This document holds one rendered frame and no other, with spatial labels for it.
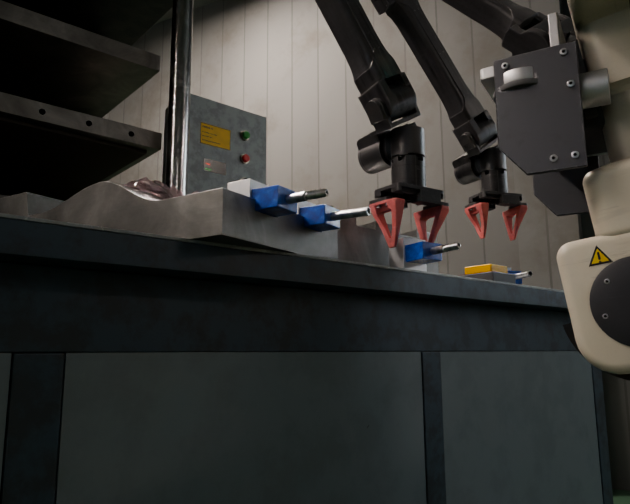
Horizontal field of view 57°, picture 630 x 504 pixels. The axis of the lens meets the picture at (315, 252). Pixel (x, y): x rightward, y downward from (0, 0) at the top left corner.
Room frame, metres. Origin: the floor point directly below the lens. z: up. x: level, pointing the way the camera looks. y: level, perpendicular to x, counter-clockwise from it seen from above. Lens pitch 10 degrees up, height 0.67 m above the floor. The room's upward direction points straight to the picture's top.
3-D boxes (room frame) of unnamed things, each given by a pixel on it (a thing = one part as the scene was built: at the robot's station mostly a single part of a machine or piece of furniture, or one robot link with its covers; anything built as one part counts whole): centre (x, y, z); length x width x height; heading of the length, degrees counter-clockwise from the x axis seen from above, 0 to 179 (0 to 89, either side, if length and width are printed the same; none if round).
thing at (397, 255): (0.91, -0.18, 0.83); 0.13 x 0.05 x 0.05; 33
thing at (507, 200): (1.28, -0.43, 0.96); 0.07 x 0.07 x 0.09; 18
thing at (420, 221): (0.96, -0.18, 0.88); 0.07 x 0.07 x 0.09; 34
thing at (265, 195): (0.69, 0.04, 0.85); 0.13 x 0.05 x 0.05; 58
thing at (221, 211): (0.88, 0.25, 0.85); 0.50 x 0.26 x 0.11; 58
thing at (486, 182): (1.27, -0.41, 1.04); 0.10 x 0.07 x 0.07; 108
